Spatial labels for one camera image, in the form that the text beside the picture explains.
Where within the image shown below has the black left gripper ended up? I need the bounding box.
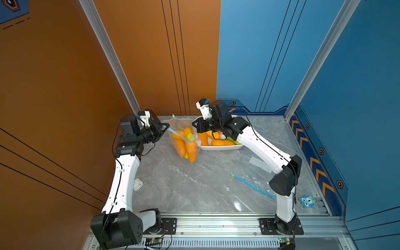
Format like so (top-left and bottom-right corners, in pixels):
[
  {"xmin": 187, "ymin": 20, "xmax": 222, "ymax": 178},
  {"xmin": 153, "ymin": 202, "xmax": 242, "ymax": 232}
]
[{"xmin": 135, "ymin": 121, "xmax": 168, "ymax": 146}]

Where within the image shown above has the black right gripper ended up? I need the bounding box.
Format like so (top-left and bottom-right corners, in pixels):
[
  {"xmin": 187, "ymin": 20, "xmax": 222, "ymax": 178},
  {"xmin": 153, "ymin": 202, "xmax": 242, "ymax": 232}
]
[{"xmin": 191, "ymin": 116, "xmax": 224, "ymax": 133}]

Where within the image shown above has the clear zip-top bag blue zipper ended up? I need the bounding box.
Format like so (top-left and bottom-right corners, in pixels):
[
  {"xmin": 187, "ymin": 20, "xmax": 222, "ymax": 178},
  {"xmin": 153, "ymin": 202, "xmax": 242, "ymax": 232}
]
[{"xmin": 164, "ymin": 115, "xmax": 200, "ymax": 162}]

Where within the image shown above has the large orange mango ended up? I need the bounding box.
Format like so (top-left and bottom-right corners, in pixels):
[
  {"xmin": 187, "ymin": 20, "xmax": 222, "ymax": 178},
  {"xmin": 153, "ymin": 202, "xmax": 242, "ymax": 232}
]
[{"xmin": 172, "ymin": 133, "xmax": 186, "ymax": 158}]

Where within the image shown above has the yellow orange mango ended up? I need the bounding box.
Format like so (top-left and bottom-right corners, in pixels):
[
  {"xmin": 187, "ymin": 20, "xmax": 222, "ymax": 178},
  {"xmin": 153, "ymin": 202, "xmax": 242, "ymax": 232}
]
[{"xmin": 183, "ymin": 127, "xmax": 195, "ymax": 142}]

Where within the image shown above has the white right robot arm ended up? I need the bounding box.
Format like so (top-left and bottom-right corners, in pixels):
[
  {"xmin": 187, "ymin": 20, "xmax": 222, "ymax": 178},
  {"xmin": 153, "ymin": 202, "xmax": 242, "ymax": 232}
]
[{"xmin": 192, "ymin": 99, "xmax": 302, "ymax": 235}]

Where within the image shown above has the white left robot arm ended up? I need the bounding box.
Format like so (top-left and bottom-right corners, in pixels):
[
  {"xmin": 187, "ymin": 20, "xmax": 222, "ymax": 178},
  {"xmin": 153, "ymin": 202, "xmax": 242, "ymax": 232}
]
[{"xmin": 90, "ymin": 118, "xmax": 170, "ymax": 250}]

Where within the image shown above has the green mango in bowl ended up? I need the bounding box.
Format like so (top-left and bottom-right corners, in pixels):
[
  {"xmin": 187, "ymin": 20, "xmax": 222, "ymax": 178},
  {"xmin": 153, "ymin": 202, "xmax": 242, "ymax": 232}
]
[{"xmin": 226, "ymin": 137, "xmax": 241, "ymax": 145}]

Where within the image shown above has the spare clear zip-top bag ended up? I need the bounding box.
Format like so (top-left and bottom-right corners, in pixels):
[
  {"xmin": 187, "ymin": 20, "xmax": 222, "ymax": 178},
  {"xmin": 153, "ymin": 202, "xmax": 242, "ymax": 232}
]
[{"xmin": 230, "ymin": 156, "xmax": 276, "ymax": 201}]

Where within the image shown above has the white fruit bowl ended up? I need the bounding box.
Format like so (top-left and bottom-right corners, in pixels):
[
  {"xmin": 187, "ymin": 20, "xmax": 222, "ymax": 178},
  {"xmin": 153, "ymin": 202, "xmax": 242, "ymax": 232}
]
[{"xmin": 191, "ymin": 116, "xmax": 244, "ymax": 151}]

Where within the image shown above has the green circuit board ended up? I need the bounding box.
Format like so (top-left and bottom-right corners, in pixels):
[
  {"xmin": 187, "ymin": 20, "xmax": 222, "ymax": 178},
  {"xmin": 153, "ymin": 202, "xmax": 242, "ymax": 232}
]
[{"xmin": 144, "ymin": 237, "xmax": 164, "ymax": 248}]

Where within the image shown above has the small blue owl toy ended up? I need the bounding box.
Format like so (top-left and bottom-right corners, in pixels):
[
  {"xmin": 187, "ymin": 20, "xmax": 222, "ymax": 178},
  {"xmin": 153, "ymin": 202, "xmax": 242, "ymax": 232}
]
[{"xmin": 299, "ymin": 195, "xmax": 316, "ymax": 208}]

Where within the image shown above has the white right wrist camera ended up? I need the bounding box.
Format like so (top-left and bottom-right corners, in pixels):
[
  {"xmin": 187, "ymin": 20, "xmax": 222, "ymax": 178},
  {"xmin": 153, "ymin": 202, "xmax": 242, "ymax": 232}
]
[{"xmin": 196, "ymin": 99, "xmax": 212, "ymax": 120}]

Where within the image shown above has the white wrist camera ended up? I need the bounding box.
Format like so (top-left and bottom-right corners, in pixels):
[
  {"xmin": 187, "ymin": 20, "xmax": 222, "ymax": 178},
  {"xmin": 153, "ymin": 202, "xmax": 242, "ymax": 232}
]
[
  {"xmin": 196, "ymin": 99, "xmax": 212, "ymax": 120},
  {"xmin": 137, "ymin": 110, "xmax": 151, "ymax": 128}
]

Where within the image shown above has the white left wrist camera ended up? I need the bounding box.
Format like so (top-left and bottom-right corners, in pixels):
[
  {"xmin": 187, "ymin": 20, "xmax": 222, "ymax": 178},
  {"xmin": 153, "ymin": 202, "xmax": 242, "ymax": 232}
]
[{"xmin": 137, "ymin": 110, "xmax": 151, "ymax": 128}]

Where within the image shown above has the aluminium front rail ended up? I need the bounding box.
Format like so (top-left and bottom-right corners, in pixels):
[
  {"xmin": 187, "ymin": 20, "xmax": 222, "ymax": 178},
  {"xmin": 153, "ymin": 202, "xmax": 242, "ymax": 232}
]
[{"xmin": 82, "ymin": 212, "xmax": 357, "ymax": 250}]

